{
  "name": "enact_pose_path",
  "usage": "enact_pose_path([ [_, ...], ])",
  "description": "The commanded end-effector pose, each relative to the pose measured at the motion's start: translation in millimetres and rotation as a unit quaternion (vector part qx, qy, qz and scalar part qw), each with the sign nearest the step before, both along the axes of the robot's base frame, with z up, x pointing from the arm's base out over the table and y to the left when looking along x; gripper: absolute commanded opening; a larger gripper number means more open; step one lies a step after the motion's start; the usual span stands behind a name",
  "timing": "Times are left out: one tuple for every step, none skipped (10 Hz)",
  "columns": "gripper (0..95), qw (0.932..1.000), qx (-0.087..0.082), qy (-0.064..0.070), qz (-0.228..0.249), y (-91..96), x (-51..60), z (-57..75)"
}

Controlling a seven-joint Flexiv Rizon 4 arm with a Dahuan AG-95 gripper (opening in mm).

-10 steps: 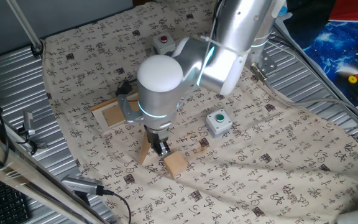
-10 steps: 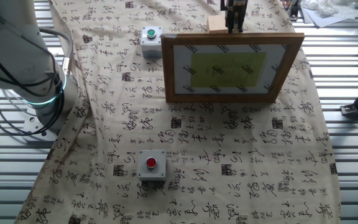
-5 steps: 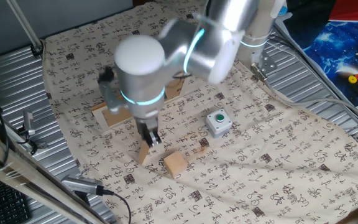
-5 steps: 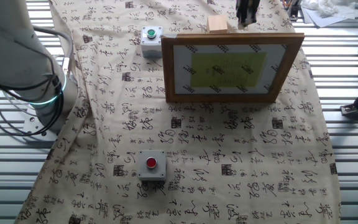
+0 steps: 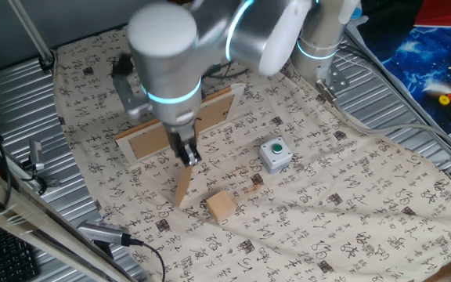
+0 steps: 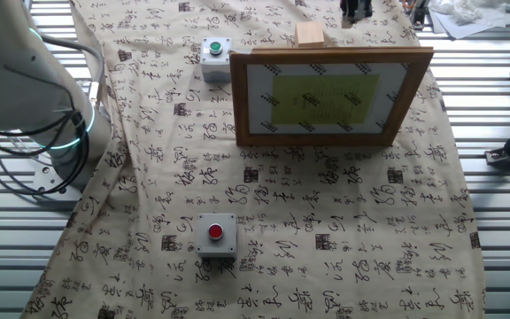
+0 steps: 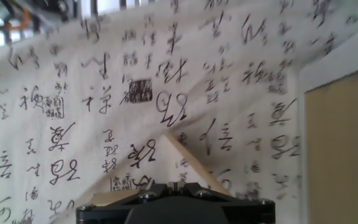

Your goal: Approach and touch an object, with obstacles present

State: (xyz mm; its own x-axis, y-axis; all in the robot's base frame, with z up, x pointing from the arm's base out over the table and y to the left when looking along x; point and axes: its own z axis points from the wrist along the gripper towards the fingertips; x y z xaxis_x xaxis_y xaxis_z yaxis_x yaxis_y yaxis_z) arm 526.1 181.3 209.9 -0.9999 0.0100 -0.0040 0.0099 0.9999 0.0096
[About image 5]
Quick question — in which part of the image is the grey depth camera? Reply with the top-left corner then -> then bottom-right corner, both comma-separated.
77,219 -> 132,247

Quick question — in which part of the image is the red sheet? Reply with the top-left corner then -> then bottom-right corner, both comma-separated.
413,0 -> 451,29

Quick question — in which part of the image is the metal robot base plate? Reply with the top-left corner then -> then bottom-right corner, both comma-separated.
314,62 -> 351,103

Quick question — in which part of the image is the black camera cable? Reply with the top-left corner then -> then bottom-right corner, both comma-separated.
129,237 -> 167,282

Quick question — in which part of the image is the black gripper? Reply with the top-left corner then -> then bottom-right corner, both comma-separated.
165,119 -> 203,166

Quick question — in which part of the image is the aluminium frame beam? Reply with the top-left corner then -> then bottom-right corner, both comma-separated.
0,156 -> 132,282

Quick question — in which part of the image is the black keyboard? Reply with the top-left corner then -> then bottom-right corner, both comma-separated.
0,221 -> 41,282

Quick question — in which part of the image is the grey metal pole with clamp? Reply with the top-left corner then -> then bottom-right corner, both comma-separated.
8,0 -> 56,74

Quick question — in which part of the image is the grey box with green button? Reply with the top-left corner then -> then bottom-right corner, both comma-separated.
258,136 -> 294,175

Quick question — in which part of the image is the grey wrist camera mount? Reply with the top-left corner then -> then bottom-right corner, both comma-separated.
110,52 -> 150,121

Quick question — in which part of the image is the grey robot cable bundle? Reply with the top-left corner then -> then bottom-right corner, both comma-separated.
325,89 -> 451,160

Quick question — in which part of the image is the blue galaxy print cloth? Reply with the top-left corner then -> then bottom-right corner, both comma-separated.
356,11 -> 451,134

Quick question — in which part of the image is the beige calligraphy print cloth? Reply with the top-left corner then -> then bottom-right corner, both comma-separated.
52,23 -> 451,282

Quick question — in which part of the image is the wooden picture frame with stand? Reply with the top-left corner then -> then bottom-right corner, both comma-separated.
114,82 -> 247,208

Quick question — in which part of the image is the small wooden block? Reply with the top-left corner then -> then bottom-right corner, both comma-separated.
204,190 -> 237,224

